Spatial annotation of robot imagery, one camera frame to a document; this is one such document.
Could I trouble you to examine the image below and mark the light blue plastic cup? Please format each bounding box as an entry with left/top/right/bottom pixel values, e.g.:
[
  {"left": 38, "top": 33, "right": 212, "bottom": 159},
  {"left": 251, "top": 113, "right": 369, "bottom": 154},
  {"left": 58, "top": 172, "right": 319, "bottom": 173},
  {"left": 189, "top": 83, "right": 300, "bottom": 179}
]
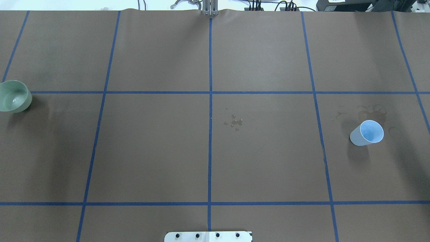
[{"left": 349, "top": 120, "right": 384, "bottom": 147}]

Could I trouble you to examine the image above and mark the mint green ceramic bowl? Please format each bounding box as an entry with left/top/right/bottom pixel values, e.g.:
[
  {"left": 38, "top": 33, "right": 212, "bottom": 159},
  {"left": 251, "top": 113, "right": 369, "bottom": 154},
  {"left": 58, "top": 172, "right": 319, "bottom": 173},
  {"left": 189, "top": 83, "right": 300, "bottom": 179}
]
[{"left": 0, "top": 81, "right": 33, "bottom": 113}]

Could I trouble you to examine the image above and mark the aluminium frame post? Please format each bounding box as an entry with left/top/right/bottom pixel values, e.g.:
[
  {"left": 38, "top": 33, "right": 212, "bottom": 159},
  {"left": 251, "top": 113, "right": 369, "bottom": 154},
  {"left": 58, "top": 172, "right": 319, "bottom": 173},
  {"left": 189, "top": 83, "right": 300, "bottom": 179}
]
[{"left": 201, "top": 0, "right": 219, "bottom": 16}]

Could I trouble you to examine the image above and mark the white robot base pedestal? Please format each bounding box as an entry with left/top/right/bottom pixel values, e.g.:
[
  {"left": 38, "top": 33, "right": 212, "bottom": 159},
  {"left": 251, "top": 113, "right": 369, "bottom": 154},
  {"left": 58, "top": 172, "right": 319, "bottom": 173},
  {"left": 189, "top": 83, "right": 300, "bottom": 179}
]
[{"left": 164, "top": 231, "right": 253, "bottom": 242}]

